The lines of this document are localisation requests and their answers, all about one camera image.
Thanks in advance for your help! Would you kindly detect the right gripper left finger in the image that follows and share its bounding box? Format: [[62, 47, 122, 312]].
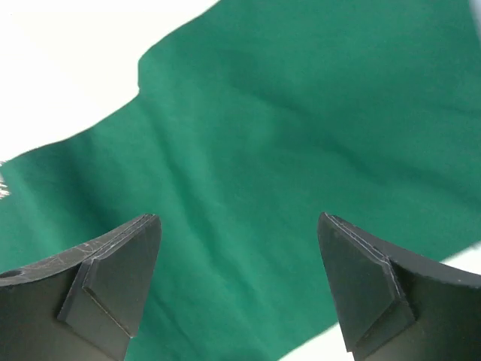
[[1, 214, 162, 360]]

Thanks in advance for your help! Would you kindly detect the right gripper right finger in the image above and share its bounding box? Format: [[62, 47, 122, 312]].
[[318, 213, 480, 360]]

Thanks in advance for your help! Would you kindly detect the green surgical drape cloth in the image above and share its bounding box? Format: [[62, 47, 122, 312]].
[[1, 1, 480, 360]]

